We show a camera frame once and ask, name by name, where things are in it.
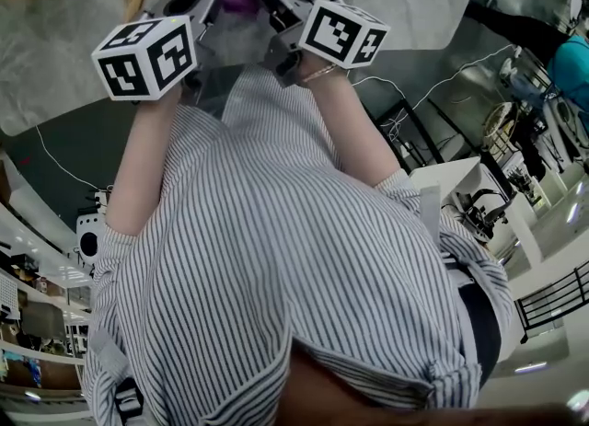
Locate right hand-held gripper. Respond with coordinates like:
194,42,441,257
249,0,391,88

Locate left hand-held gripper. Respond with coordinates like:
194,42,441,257
90,0,225,106

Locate person's right forearm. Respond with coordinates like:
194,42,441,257
301,64,401,186

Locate person's left forearm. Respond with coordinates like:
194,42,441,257
104,87,183,236

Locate black table legs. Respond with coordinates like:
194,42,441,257
373,96,445,172

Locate white desk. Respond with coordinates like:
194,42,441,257
409,155,547,262

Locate round wicker tray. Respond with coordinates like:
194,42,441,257
482,101,521,150

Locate striped shirt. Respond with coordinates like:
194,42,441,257
82,64,514,426

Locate white hard-shell backpack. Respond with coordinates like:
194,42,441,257
75,212,107,265

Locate black office chair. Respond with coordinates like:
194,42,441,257
441,188,510,242

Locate white shelving unit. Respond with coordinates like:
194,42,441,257
0,193,96,416

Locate black railing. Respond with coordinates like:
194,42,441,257
514,267,589,345

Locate thin gold bracelet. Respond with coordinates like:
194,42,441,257
301,63,342,85

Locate white floor cable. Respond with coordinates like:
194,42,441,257
352,45,514,112
35,125,101,191

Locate grey harness strap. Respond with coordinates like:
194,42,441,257
87,329,146,426
418,184,475,285

